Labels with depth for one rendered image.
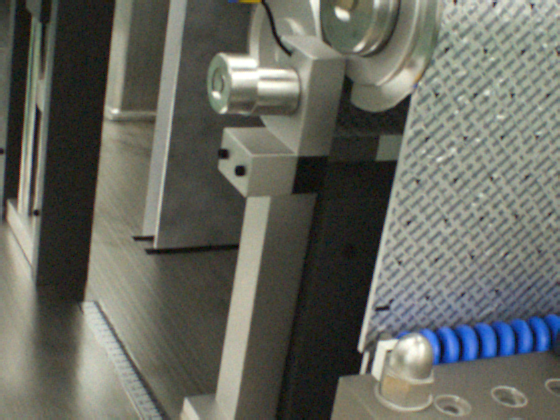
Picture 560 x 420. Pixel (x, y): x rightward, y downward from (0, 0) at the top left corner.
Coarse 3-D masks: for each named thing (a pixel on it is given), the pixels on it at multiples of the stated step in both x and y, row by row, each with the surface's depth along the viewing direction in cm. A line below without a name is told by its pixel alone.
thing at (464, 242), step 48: (432, 144) 72; (480, 144) 74; (528, 144) 75; (432, 192) 74; (480, 192) 75; (528, 192) 77; (384, 240) 74; (432, 240) 75; (480, 240) 77; (528, 240) 79; (384, 288) 75; (432, 288) 77; (480, 288) 79; (528, 288) 81
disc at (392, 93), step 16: (432, 0) 67; (320, 16) 79; (432, 16) 67; (432, 32) 67; (416, 48) 69; (432, 48) 67; (416, 64) 69; (352, 80) 76; (400, 80) 70; (416, 80) 69; (352, 96) 76; (368, 96) 74; (384, 96) 72; (400, 96) 70
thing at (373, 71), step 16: (416, 0) 68; (400, 16) 69; (416, 16) 68; (400, 32) 70; (416, 32) 68; (400, 48) 70; (352, 64) 75; (368, 64) 73; (384, 64) 71; (400, 64) 70; (368, 80) 73; (384, 80) 72
